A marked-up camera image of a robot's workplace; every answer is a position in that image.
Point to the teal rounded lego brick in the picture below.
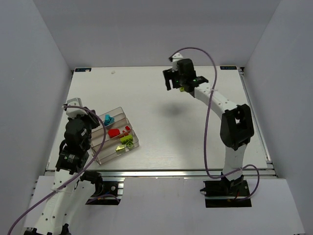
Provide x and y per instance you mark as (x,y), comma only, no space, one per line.
(107,120)

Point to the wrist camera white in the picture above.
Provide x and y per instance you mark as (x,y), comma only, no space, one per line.
(73,108)
(174,59)

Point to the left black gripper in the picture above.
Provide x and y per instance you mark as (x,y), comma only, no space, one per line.
(92,120)

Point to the blue table label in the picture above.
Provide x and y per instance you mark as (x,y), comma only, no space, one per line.
(82,70)
(228,67)

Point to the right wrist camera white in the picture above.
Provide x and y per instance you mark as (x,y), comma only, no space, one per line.
(174,59)

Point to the lime green lego plate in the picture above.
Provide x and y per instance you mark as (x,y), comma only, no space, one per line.
(126,139)

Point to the red sloped lego piece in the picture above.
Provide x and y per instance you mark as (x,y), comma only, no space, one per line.
(124,133)

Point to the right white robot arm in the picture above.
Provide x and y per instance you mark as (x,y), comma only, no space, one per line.
(236,127)

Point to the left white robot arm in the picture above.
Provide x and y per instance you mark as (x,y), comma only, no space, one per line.
(73,184)

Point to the lime green curved lego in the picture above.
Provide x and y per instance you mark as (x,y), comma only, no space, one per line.
(120,149)

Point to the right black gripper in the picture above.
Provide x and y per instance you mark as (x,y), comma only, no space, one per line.
(168,79)

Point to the aluminium table rail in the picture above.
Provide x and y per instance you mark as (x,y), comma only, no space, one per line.
(176,173)

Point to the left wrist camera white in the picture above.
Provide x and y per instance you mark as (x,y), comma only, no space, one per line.
(73,108)

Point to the right blue table label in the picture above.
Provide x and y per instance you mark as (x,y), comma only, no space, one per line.
(228,67)

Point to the left blue table label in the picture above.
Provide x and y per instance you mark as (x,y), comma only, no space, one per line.
(82,70)

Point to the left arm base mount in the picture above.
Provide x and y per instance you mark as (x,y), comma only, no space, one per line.
(109,193)

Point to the green and teal lego stack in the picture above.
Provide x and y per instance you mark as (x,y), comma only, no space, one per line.
(130,145)

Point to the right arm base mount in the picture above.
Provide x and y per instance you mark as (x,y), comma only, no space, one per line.
(226,194)

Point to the clear three-compartment container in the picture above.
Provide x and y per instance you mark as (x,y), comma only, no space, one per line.
(101,142)

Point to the red round lego brick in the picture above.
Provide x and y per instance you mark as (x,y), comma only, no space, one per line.
(113,133)

